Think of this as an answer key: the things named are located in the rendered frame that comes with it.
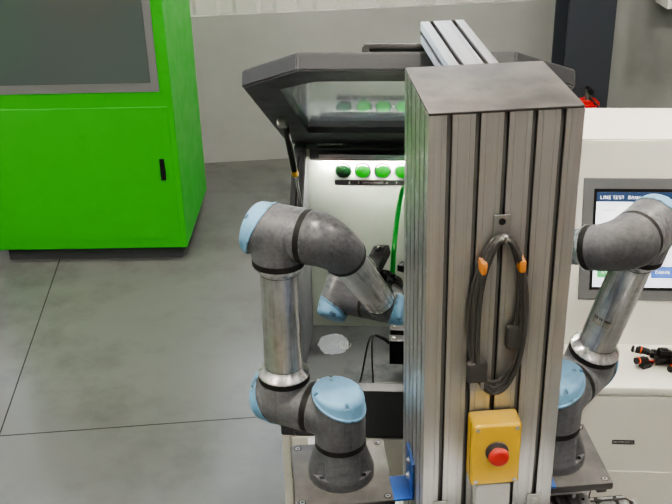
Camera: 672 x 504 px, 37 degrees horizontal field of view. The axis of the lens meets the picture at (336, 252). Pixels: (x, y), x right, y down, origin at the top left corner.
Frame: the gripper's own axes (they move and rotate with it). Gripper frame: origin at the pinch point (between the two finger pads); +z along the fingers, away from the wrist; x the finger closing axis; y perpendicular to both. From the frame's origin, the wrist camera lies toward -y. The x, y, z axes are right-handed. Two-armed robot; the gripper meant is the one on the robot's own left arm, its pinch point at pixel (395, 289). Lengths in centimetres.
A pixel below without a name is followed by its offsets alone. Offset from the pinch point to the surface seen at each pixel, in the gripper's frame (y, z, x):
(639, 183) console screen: -37, 22, 60
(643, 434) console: 28, 45, 58
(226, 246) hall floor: -103, 206, -203
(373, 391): 26.0, 9.5, -7.8
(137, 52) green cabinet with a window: -166, 100, -201
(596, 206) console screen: -30, 21, 48
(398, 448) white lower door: 38.4, 25.6, -5.7
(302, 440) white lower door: 39, 14, -30
